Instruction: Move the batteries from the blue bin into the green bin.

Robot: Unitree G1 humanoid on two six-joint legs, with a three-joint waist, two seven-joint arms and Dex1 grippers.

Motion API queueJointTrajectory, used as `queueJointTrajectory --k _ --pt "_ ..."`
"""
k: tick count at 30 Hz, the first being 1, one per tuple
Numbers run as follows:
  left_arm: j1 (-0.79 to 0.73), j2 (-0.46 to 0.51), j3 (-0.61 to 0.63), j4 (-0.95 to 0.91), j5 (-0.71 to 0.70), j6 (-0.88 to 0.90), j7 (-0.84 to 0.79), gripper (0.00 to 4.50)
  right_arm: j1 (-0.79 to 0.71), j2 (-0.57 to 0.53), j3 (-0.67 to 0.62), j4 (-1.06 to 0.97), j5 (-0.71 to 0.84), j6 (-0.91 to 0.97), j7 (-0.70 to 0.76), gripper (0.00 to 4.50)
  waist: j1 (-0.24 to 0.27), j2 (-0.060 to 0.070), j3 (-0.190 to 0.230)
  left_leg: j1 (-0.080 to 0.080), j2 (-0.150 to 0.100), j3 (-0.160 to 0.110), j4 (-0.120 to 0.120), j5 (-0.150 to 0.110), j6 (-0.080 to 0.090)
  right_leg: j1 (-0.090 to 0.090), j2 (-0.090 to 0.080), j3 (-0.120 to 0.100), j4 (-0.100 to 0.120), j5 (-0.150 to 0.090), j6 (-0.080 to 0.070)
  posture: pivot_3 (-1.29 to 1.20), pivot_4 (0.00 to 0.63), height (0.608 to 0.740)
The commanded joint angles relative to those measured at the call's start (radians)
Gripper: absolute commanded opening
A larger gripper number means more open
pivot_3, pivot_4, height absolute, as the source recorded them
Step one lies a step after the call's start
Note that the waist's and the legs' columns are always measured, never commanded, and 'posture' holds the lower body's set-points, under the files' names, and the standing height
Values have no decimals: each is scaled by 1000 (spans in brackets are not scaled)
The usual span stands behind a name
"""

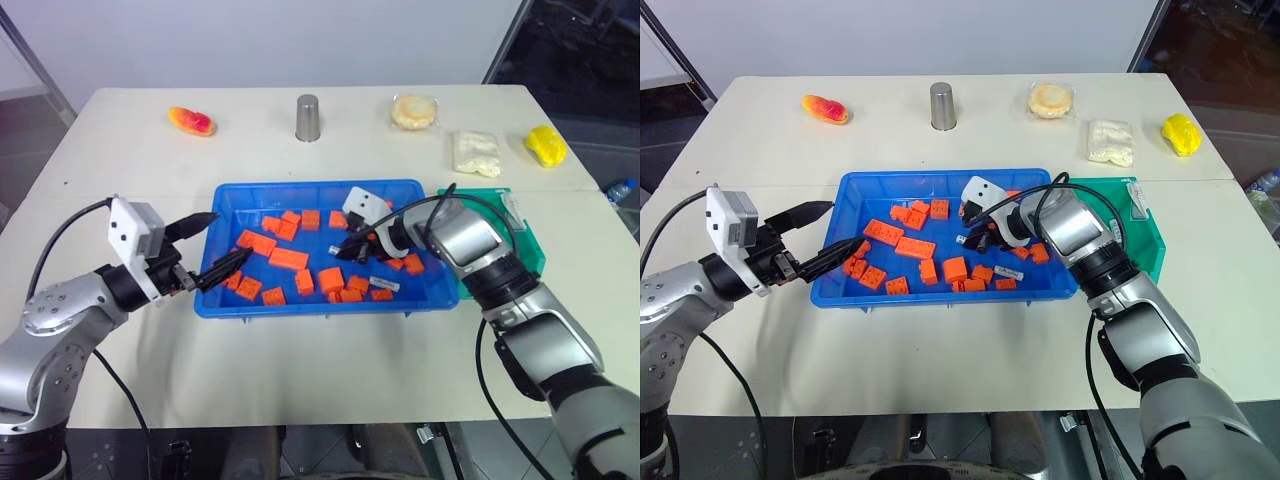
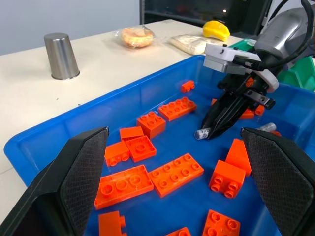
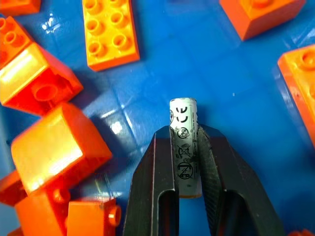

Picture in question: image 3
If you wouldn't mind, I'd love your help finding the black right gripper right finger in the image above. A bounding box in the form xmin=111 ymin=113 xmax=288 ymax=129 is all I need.
xmin=197 ymin=124 xmax=286 ymax=236

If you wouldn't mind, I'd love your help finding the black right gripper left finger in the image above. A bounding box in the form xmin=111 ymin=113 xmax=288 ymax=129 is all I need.
xmin=123 ymin=125 xmax=180 ymax=236

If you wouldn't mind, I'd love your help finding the white cylindrical battery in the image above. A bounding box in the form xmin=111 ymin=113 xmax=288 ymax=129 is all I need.
xmin=168 ymin=97 xmax=203 ymax=199

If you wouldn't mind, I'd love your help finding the blue plastic bin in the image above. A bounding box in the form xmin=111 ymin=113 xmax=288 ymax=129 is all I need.
xmin=0 ymin=0 xmax=315 ymax=236

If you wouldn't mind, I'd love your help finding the orange building brick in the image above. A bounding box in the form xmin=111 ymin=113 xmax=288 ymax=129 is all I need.
xmin=286 ymin=228 xmax=315 ymax=236
xmin=219 ymin=0 xmax=307 ymax=41
xmin=6 ymin=227 xmax=24 ymax=236
xmin=0 ymin=42 xmax=84 ymax=117
xmin=0 ymin=16 xmax=34 ymax=70
xmin=14 ymin=188 xmax=72 ymax=236
xmin=0 ymin=0 xmax=42 ymax=17
xmin=10 ymin=102 xmax=113 ymax=195
xmin=0 ymin=170 xmax=28 ymax=207
xmin=277 ymin=44 xmax=315 ymax=148
xmin=65 ymin=197 xmax=122 ymax=236

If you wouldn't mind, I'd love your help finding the orange eight-stud flat brick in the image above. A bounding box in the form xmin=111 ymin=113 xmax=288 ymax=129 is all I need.
xmin=82 ymin=0 xmax=141 ymax=72

